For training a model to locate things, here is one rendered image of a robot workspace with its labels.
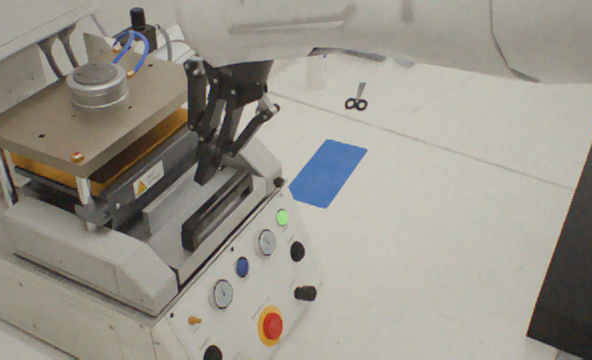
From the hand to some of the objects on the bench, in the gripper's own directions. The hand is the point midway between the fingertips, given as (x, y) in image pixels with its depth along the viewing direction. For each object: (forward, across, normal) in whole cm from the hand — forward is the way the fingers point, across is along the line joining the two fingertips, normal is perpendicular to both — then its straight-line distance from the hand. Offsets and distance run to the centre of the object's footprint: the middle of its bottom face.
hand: (209, 160), depth 90 cm
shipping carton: (+35, -6, -29) cm, 46 cm away
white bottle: (+37, -12, +76) cm, 85 cm away
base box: (+35, -5, +2) cm, 36 cm away
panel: (+25, +20, 0) cm, 32 cm away
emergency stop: (+24, +19, 0) cm, 31 cm away
